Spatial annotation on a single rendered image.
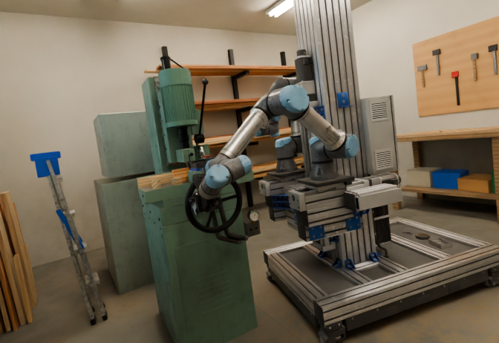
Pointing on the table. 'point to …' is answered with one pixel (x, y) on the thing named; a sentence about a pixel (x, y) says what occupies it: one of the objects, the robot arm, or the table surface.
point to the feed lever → (201, 116)
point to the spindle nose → (183, 137)
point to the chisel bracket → (185, 155)
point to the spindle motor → (177, 97)
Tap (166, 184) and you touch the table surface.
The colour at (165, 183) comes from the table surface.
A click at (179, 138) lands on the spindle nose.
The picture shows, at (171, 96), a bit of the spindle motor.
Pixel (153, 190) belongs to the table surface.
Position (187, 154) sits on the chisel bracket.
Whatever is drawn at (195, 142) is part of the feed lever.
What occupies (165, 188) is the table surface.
